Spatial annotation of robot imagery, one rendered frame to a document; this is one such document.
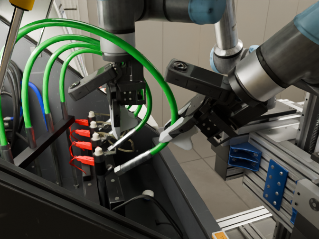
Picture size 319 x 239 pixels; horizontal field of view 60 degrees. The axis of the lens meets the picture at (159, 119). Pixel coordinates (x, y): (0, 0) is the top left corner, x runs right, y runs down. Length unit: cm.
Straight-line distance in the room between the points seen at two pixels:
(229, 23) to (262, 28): 228
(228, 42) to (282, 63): 72
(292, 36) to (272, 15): 300
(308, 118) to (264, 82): 72
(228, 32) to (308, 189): 60
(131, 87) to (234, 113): 24
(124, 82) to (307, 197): 57
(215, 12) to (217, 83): 17
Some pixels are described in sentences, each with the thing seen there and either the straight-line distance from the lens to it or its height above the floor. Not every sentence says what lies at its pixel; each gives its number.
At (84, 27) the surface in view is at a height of 141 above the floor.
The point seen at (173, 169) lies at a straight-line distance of 90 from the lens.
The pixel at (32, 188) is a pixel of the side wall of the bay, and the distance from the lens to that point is 34.
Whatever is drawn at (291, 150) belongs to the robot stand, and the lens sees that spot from 111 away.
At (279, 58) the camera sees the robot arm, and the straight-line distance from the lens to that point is 41.
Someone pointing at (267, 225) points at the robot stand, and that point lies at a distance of 186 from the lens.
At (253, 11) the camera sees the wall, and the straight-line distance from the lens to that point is 324.
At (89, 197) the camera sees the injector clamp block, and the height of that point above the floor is 98.
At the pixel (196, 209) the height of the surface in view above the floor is 95.
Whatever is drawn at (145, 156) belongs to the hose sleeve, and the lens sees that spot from 58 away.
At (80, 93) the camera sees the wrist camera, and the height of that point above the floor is 127.
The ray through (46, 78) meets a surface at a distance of 79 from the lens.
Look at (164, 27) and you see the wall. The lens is 275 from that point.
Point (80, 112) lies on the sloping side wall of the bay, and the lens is 99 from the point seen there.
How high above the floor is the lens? 146
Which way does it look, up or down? 25 degrees down
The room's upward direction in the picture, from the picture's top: straight up
